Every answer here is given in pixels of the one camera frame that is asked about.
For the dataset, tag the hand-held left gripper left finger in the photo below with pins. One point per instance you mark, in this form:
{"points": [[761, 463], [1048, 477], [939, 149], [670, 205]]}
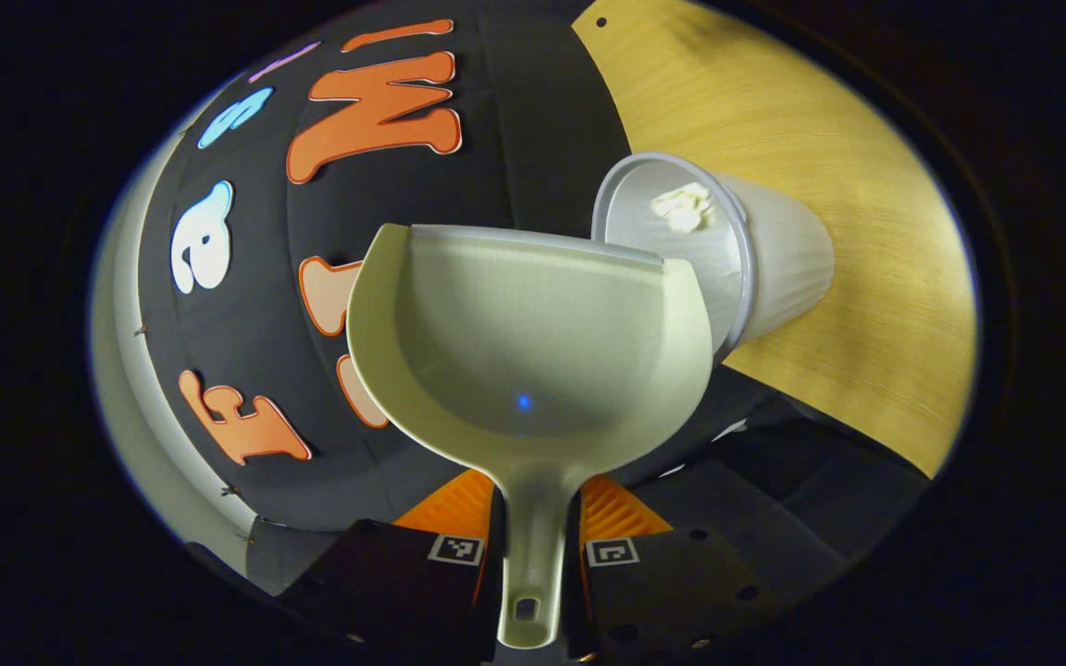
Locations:
{"points": [[385, 583]]}

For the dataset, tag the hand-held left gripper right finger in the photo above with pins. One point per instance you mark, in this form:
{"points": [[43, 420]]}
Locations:
{"points": [[672, 592]]}

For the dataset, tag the grey plastic dustpan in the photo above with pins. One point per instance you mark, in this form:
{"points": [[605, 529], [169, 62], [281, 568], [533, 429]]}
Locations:
{"points": [[533, 351]]}

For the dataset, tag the white ribbed garbage bin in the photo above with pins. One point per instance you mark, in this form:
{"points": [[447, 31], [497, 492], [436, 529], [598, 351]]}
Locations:
{"points": [[783, 259]]}

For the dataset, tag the white paper ball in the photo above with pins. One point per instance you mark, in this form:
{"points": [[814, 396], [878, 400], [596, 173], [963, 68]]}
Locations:
{"points": [[686, 208]]}

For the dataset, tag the wooden desktop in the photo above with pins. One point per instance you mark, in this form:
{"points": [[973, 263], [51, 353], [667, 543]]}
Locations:
{"points": [[866, 277]]}

